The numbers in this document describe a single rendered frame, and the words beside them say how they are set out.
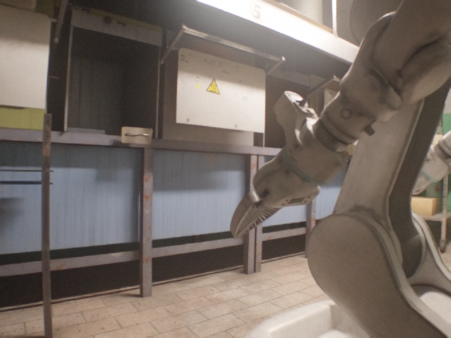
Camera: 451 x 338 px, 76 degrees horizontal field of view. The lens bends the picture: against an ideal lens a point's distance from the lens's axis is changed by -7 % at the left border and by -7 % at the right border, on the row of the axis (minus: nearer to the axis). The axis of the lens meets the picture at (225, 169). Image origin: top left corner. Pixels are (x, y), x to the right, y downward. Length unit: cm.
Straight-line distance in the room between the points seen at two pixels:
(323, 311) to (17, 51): 142
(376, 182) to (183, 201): 141
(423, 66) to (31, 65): 137
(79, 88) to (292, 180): 195
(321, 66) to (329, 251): 318
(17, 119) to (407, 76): 146
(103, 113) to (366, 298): 199
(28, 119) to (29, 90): 16
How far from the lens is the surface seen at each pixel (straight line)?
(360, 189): 58
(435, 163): 81
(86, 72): 228
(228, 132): 194
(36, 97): 145
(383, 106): 37
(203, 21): 320
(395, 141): 56
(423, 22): 35
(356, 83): 37
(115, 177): 168
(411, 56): 36
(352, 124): 38
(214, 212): 197
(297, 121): 42
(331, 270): 57
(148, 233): 172
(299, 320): 80
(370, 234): 53
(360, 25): 59
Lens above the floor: 70
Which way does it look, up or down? level
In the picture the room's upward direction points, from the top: 1 degrees clockwise
